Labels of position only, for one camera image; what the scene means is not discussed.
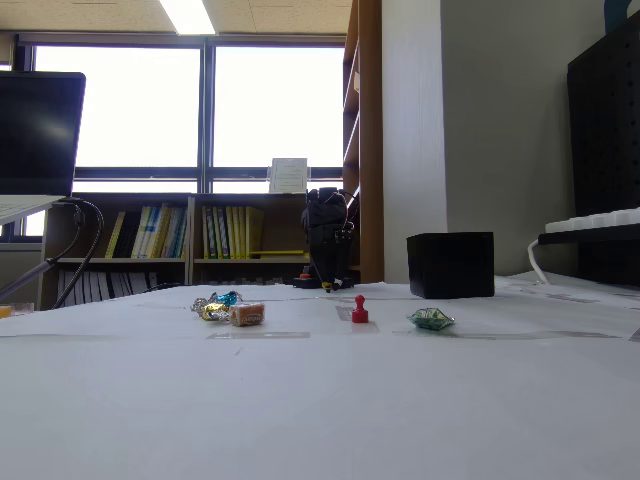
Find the white sign card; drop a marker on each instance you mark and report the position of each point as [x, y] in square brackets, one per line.
[288, 175]

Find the brown caramel candy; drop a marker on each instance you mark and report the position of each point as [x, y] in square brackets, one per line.
[246, 314]

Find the leaning yellow book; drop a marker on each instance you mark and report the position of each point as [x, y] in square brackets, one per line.
[115, 235]

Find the black pegboard panel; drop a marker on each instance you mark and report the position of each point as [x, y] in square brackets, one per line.
[605, 140]

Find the white power strip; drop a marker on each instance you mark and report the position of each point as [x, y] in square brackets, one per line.
[595, 220]

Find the red candy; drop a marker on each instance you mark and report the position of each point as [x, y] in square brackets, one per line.
[359, 312]

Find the black robot base orange part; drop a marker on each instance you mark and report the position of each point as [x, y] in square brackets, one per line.
[305, 281]

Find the green wrapped candy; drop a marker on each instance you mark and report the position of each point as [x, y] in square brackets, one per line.
[430, 319]

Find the large upright yellow book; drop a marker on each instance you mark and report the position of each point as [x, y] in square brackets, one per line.
[255, 230]

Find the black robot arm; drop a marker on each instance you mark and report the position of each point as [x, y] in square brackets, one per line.
[327, 210]

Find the blue wrapped candy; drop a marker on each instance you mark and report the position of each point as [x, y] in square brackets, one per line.
[227, 298]

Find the window with dark frame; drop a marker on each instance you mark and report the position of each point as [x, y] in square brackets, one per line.
[204, 115]

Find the white paper sheets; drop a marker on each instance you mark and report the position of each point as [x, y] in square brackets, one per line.
[320, 400]

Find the orange object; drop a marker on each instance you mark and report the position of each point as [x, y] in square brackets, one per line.
[4, 311]

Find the tall wooden bookshelf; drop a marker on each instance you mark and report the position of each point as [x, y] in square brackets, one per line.
[370, 150]

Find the ceiling light panel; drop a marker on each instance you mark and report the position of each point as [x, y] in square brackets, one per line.
[189, 17]

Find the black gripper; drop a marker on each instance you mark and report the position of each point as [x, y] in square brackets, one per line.
[327, 243]

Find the row of white binders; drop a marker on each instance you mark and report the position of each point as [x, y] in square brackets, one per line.
[105, 286]

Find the silver laptop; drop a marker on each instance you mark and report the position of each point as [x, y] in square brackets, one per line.
[37, 135]

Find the gold wrapped candy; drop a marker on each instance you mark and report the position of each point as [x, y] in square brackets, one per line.
[212, 311]

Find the low wooden bookshelf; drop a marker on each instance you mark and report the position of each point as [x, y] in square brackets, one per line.
[192, 262]

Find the flat lying yellow book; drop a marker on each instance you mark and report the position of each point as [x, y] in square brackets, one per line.
[277, 253]

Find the black box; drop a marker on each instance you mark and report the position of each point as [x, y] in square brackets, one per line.
[450, 265]

